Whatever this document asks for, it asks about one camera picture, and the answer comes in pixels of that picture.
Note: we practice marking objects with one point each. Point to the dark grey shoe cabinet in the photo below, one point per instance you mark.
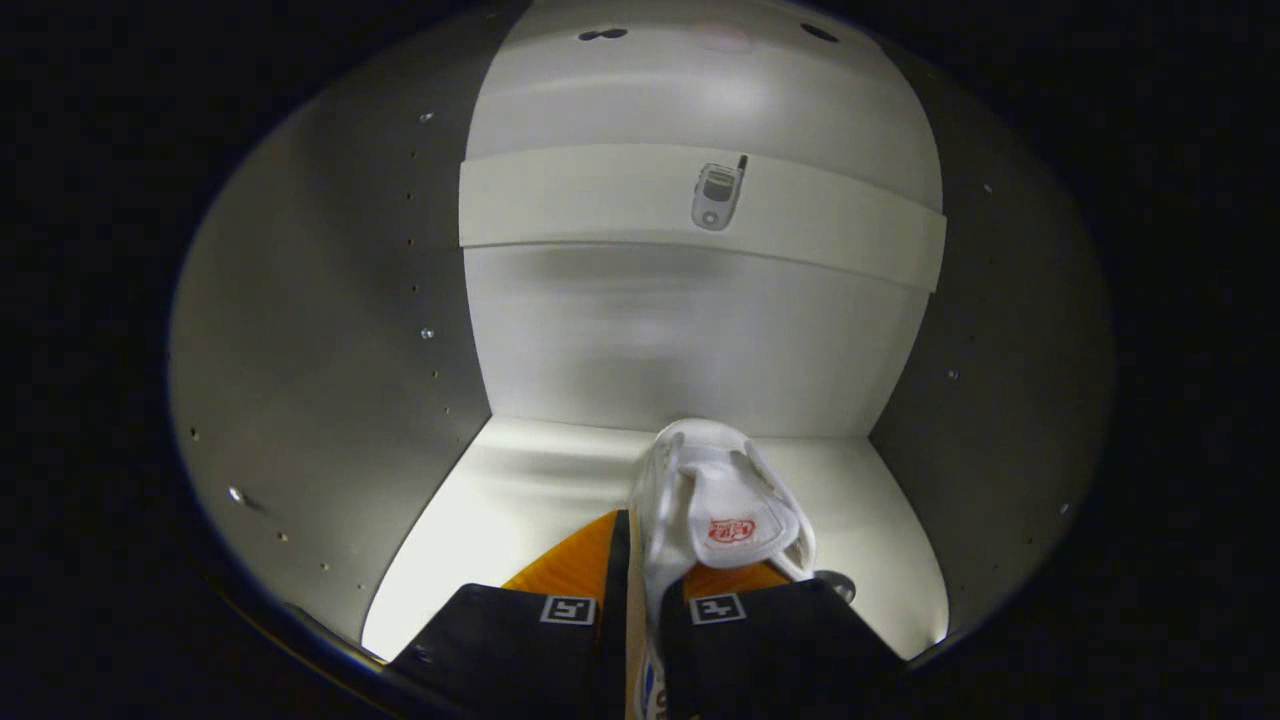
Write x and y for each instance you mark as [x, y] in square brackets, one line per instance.
[700, 330]

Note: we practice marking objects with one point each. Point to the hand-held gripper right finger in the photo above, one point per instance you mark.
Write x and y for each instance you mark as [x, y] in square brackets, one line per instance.
[760, 650]

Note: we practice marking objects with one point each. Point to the white shoe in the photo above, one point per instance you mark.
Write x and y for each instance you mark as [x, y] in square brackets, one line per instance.
[700, 490]

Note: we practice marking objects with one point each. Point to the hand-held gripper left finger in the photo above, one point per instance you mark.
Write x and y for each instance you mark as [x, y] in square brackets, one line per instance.
[612, 660]

